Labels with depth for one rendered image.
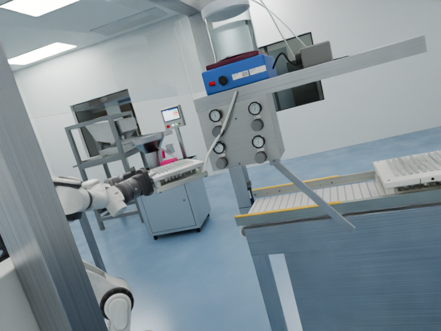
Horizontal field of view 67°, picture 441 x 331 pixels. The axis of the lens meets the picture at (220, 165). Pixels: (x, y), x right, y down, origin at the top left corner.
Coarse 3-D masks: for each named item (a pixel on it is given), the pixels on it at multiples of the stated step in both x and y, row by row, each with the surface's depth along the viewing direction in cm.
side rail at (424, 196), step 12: (408, 192) 94; (420, 192) 92; (432, 192) 91; (336, 204) 100; (348, 204) 98; (360, 204) 97; (372, 204) 96; (384, 204) 96; (396, 204) 94; (252, 216) 109; (264, 216) 107; (276, 216) 106; (288, 216) 105; (300, 216) 104; (312, 216) 103
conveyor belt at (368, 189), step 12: (300, 192) 129; (324, 192) 122; (336, 192) 119; (348, 192) 115; (360, 192) 113; (372, 192) 110; (264, 204) 126; (276, 204) 123; (288, 204) 120; (300, 204) 117; (312, 204) 114; (408, 204) 95; (420, 204) 94; (324, 216) 103; (240, 228) 113
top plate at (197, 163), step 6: (198, 162) 151; (204, 162) 150; (180, 168) 147; (186, 168) 147; (192, 168) 148; (156, 174) 149; (162, 174) 145; (168, 174) 144; (174, 174) 145; (156, 180) 142
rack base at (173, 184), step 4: (196, 172) 154; (188, 176) 150; (192, 176) 149; (196, 176) 149; (200, 176) 150; (204, 176) 151; (172, 180) 150; (176, 180) 148; (180, 180) 146; (184, 180) 147; (188, 180) 148; (192, 180) 149; (152, 184) 153; (164, 184) 146; (168, 184) 144; (172, 184) 145; (176, 184) 146; (180, 184) 146; (156, 188) 142; (160, 188) 143; (164, 188) 144; (168, 188) 144
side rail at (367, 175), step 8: (344, 176) 123; (352, 176) 122; (360, 176) 121; (368, 176) 121; (312, 184) 127; (328, 184) 126; (336, 184) 125; (256, 192) 135; (264, 192) 134; (272, 192) 133; (280, 192) 132; (288, 192) 131
